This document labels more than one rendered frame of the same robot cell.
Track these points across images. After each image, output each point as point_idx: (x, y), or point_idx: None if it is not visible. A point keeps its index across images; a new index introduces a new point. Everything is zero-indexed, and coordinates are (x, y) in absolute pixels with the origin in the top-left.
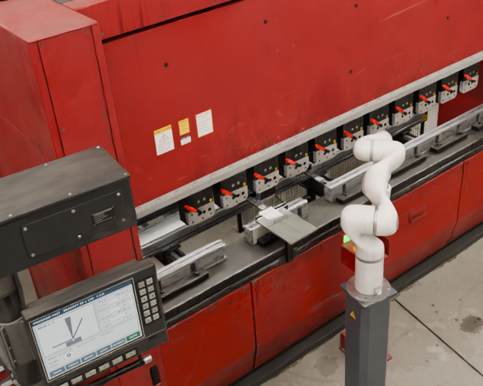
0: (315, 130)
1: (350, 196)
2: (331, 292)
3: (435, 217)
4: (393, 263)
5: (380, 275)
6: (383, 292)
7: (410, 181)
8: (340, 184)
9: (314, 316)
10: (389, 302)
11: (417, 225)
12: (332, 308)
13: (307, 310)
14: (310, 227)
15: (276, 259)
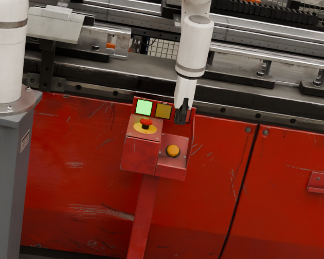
0: None
1: (207, 70)
2: (120, 206)
3: None
4: (258, 242)
5: None
6: None
7: None
8: None
9: (82, 226)
10: (2, 139)
11: None
12: (121, 237)
13: (66, 203)
14: (71, 36)
15: (23, 73)
